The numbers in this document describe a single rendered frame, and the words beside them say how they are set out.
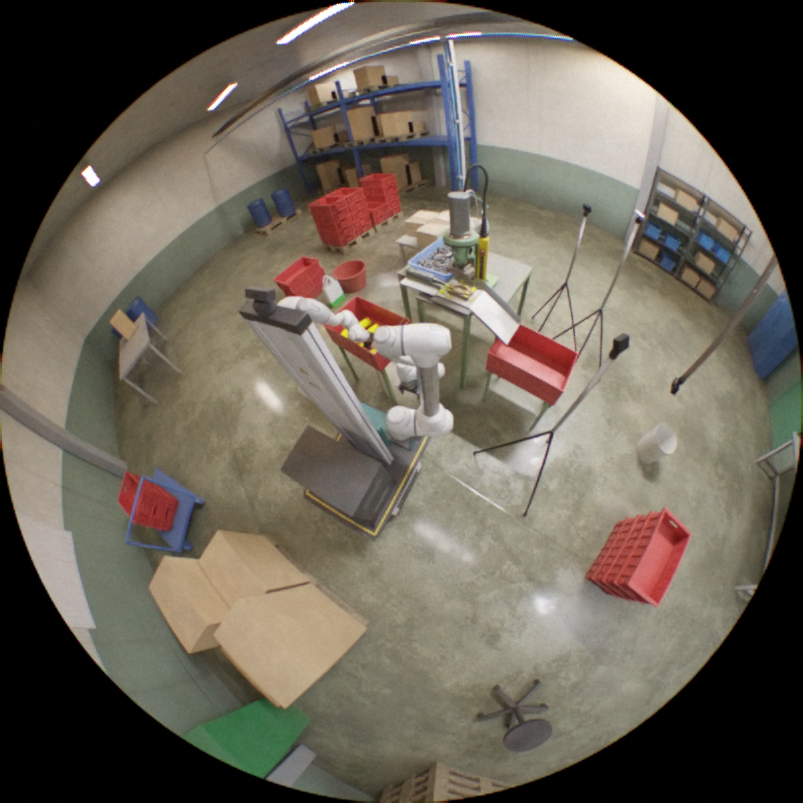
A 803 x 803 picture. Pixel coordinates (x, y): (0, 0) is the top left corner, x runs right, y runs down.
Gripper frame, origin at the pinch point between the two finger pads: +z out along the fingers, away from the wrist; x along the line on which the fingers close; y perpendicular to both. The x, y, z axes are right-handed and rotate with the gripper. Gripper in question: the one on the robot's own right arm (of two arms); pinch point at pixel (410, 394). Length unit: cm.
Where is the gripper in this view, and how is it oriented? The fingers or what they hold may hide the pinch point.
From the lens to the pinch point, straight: 192.5
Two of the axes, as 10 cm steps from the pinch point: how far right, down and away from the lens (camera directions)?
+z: 1.5, 4.7, 8.7
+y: -4.6, 8.1, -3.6
